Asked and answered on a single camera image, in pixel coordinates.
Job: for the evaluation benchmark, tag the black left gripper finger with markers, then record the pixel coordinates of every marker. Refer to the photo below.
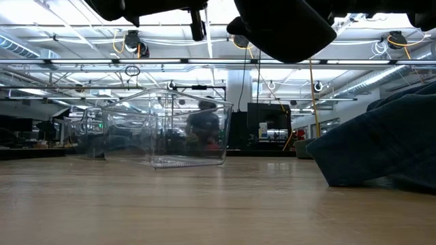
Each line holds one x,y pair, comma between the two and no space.
198,25

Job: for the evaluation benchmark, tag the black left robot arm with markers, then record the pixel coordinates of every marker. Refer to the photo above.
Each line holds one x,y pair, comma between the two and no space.
105,8

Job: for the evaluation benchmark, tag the black overhead rig bar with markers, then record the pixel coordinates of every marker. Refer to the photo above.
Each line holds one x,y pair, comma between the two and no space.
199,87

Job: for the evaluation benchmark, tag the person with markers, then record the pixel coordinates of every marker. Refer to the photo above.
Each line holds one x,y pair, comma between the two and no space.
204,126

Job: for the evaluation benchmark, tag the black cabinet glass window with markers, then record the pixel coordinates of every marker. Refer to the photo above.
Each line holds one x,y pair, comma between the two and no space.
238,132

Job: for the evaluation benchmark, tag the white sign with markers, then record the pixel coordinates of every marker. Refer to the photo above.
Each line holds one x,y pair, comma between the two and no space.
263,129

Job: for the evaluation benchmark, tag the clear plastic storage bin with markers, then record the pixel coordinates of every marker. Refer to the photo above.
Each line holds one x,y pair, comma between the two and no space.
177,163
85,119

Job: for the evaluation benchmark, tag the red drawer cart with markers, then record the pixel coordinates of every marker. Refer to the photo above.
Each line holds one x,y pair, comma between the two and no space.
300,134

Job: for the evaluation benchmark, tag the dark office desk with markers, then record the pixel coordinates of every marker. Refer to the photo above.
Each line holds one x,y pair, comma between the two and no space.
17,124

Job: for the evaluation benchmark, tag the silver ventilation duct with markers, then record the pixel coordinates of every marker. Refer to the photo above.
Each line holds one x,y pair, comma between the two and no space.
371,80
17,47

